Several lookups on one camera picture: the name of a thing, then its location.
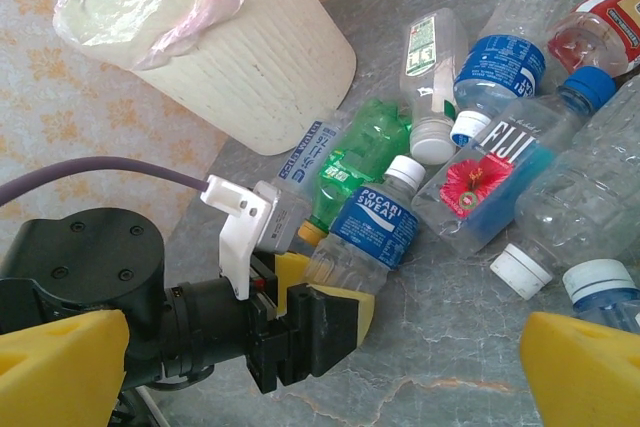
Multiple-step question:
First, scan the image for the cream ribbed plastic bin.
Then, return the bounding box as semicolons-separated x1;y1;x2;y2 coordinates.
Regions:
52;0;359;157

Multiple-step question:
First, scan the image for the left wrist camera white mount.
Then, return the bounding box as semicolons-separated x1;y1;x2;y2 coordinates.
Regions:
199;174;311;301

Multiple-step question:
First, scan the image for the clear bottle green label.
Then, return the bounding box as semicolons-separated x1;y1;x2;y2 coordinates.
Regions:
398;6;470;166

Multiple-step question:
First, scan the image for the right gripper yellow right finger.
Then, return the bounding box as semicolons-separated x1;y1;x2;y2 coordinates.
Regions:
519;310;640;427

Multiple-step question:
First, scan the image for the blue-tinted bottle white cap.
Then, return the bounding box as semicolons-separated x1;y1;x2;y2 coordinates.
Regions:
562;257;640;336

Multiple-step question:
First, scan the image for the Pocari Sweat blue-label bottle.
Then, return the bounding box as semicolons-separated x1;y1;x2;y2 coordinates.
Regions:
303;154;427;298

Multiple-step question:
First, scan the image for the clear water bottle blue label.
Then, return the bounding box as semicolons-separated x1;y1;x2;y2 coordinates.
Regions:
449;0;575;149

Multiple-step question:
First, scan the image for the red-label plastic bottle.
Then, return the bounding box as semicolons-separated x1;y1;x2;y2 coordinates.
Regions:
546;0;640;79

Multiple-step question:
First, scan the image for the green plastic bottle yellow cap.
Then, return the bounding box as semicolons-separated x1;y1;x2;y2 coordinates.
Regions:
298;99;414;248

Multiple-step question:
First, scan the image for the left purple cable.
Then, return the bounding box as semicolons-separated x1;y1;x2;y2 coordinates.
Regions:
0;156;206;208

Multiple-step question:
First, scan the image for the clear bottle blue-white label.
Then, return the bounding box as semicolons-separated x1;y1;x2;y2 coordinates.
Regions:
272;114;351;228

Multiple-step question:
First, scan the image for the Fiji water bottle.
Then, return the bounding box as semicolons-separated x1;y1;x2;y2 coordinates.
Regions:
410;65;619;257

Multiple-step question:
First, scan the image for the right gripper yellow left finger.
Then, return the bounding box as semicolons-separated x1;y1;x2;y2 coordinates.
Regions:
0;309;130;427

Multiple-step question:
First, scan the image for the large clear plastic bottle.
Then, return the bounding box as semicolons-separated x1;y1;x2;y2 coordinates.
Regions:
489;74;640;302

